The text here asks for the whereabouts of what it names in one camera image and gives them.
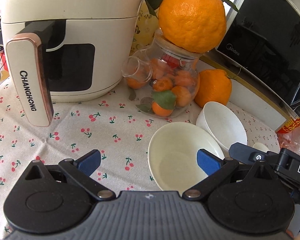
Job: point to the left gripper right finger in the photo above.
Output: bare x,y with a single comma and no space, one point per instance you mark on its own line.
222,171

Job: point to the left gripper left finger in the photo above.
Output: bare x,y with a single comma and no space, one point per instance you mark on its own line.
69,180

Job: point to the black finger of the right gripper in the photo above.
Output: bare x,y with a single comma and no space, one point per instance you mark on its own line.
248,155

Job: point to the large cream bowl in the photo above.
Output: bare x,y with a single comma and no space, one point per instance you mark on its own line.
172,155

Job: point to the small white bowl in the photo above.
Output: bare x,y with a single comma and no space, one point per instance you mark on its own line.
261,147

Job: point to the clear plastic snack bag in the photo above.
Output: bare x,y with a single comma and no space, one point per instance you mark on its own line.
290,140

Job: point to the white speckled bowl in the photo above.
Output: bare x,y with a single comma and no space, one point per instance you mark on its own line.
222,124

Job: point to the red snack box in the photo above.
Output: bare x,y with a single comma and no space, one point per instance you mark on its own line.
289,126

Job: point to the cherry print tablecloth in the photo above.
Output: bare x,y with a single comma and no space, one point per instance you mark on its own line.
110,124

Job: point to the large orange on table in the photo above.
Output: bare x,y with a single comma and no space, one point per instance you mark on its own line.
215,85

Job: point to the glass jar of tangerines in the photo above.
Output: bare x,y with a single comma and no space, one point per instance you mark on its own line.
162,77

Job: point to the black Midea microwave oven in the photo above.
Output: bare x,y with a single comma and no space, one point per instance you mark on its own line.
263,37

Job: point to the white Changhong air fryer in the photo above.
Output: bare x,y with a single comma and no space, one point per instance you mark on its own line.
65,50

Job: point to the large orange on jar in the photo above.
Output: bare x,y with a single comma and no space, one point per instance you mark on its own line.
194,25

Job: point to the yellow printed box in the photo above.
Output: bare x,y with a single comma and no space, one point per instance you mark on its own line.
146,25

